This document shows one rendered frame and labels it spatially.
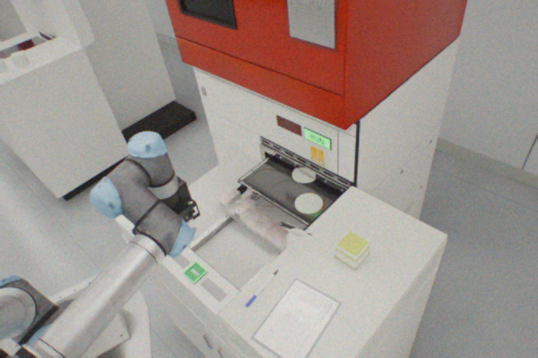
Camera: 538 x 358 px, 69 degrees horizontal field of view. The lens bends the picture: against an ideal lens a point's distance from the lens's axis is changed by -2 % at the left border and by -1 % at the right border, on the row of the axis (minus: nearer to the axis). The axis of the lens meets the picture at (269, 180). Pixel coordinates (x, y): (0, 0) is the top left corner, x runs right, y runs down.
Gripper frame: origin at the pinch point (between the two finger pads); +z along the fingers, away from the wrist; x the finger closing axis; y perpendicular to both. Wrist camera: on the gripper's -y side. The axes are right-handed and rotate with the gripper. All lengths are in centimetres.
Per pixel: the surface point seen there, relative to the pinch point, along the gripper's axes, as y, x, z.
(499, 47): 207, -10, 27
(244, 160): 55, 38, 29
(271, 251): 27.2, -4.3, 28.5
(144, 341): -21.3, 3.1, 28.7
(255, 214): 32.6, 7.9, 22.6
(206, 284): 0.6, -5.4, 15.0
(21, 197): -21, 227, 111
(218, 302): -0.8, -12.8, 14.6
